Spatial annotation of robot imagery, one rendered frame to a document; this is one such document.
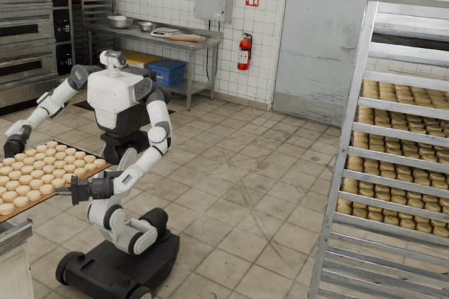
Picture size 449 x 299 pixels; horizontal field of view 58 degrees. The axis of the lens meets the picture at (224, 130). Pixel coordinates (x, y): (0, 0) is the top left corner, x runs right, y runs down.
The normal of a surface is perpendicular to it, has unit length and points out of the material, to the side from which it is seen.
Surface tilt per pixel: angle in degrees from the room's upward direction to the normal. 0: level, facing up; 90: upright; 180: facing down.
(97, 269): 0
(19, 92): 91
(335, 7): 90
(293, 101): 90
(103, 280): 0
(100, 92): 91
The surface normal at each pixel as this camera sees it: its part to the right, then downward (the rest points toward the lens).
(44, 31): 0.87, 0.25
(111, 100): -0.48, 0.31
